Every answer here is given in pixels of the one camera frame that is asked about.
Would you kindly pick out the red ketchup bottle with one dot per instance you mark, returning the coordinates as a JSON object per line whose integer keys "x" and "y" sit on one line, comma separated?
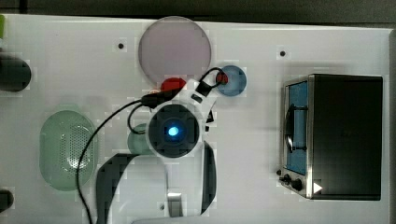
{"x": 173, "y": 83}

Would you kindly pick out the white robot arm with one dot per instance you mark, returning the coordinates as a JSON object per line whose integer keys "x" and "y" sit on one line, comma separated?
{"x": 176, "y": 174}

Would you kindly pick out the green plastic strainer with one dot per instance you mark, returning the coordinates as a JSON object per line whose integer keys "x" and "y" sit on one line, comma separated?
{"x": 62, "y": 139}

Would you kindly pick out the small red toy in bowl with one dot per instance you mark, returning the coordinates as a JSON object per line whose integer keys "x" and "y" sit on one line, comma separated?
{"x": 222, "y": 78}

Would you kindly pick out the blue bowl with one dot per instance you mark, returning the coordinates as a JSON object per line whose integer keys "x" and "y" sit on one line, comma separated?
{"x": 237, "y": 81}

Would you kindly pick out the green mug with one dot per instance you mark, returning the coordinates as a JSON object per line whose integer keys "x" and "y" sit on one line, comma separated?
{"x": 137, "y": 143}

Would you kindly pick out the grey round plate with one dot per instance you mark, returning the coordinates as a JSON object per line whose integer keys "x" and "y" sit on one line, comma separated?
{"x": 174, "y": 47}

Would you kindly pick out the black toaster oven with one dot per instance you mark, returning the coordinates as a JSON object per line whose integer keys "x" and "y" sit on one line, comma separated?
{"x": 331, "y": 138}

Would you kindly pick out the black frying pan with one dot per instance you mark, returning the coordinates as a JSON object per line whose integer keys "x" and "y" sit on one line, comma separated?
{"x": 15, "y": 74}

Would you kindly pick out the dark object at table edge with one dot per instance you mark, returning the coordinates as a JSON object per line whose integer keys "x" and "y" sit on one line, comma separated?
{"x": 6, "y": 200}

